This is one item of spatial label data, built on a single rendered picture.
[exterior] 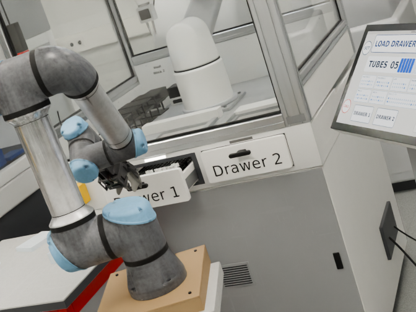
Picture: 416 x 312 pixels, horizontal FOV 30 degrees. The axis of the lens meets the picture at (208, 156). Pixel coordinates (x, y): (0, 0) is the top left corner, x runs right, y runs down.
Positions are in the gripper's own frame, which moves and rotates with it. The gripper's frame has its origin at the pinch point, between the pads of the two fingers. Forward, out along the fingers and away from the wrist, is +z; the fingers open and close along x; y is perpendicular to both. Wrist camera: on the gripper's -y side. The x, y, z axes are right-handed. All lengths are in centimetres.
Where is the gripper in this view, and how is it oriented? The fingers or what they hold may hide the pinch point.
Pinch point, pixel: (134, 184)
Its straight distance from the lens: 245.6
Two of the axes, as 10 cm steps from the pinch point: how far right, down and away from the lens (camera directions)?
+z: 4.3, 5.5, 7.1
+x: 9.0, -1.9, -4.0
